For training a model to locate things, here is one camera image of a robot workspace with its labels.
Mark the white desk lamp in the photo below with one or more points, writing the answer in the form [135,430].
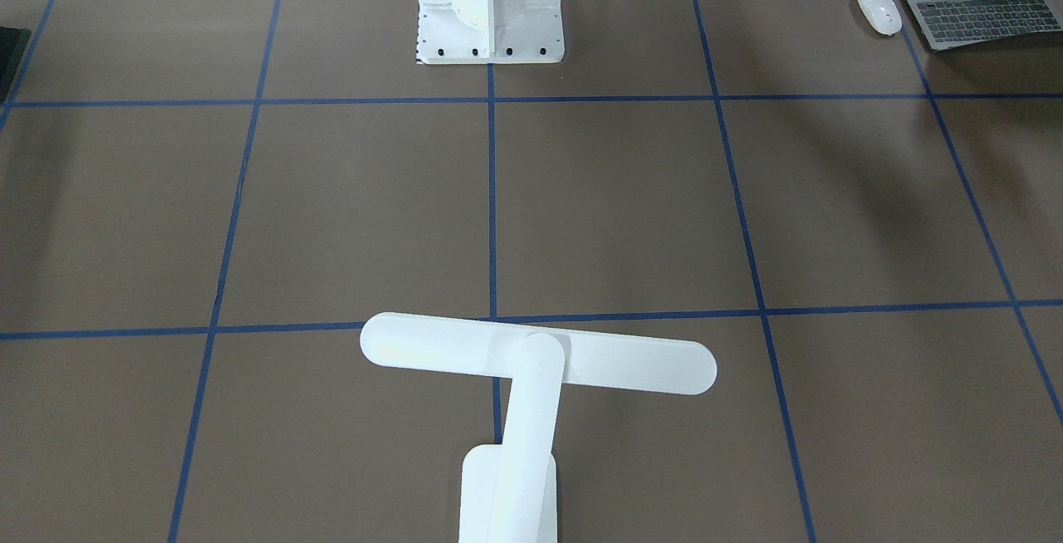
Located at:
[509,490]

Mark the grey laptop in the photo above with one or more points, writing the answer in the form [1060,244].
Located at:
[950,24]

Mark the white computer mouse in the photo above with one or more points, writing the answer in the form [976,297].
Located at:
[883,16]

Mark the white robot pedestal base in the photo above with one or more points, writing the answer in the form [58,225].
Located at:
[490,32]

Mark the black mouse pad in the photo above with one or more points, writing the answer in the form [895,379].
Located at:
[14,42]

